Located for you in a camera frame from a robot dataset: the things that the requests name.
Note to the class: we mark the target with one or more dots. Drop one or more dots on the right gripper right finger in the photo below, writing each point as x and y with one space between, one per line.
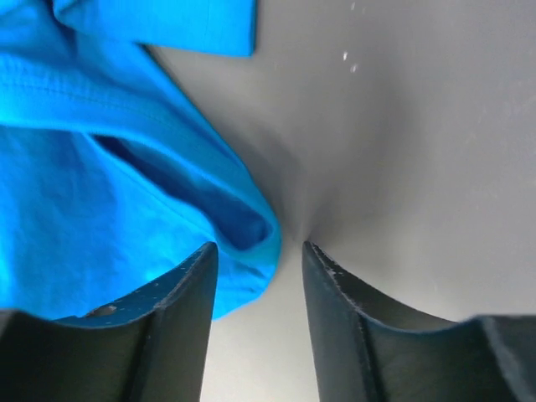
369 347

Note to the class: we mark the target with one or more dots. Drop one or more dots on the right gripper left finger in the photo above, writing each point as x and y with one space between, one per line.
149 345

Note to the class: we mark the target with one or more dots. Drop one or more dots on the blue t shirt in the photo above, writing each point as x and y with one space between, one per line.
110 176

